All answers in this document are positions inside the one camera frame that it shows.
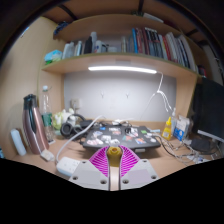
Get pink metal thermos flask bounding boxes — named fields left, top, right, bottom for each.
left=22, top=94, right=50, bottom=155

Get grey laptop stand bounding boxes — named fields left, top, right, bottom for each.
left=133, top=147, right=148, bottom=154

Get sticker-covered black laptop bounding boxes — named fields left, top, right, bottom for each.
left=81, top=125, right=162, bottom=150

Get tangled black cable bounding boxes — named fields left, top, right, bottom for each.
left=79, top=118, right=141, bottom=129

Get black monitor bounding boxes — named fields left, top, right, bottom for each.
left=191, top=78, right=224, bottom=144

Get blue and white packet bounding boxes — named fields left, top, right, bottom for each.
left=173, top=115, right=190, bottom=142

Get yellow charger block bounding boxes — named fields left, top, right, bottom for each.
left=106, top=146, right=123, bottom=168

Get white wall socket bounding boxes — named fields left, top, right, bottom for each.
left=70, top=98, right=81, bottom=110

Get white power strip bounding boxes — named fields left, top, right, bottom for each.
left=55, top=156, right=82, bottom=177

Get green and white plush toy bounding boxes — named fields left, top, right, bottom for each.
left=52, top=108, right=76, bottom=130

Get clear plastic water bottle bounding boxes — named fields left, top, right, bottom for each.
left=40, top=85, right=57, bottom=144

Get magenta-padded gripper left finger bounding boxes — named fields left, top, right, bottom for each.
left=68, top=145, right=112, bottom=192

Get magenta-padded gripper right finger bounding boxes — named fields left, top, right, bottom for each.
left=118, top=145, right=160, bottom=191

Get yellow squeeze bottle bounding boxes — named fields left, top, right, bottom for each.
left=161, top=116, right=173, bottom=141

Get thin white hanging cable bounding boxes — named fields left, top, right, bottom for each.
left=139, top=72, right=174, bottom=122

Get wooden shelf unit with books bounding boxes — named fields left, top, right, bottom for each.
left=41, top=6, right=208, bottom=76

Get bundle of desk cables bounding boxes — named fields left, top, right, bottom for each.
left=156, top=133, right=221, bottom=164

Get clear pump bottle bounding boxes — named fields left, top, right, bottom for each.
left=170, top=107, right=178, bottom=134

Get white cylinder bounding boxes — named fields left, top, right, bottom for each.
left=10, top=128, right=27, bottom=157

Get white LED light bar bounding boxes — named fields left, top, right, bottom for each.
left=87, top=65, right=158, bottom=75

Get black headphones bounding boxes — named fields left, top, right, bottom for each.
left=60, top=113, right=87, bottom=138

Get thick white power cable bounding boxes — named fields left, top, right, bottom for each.
left=54, top=114, right=106, bottom=164

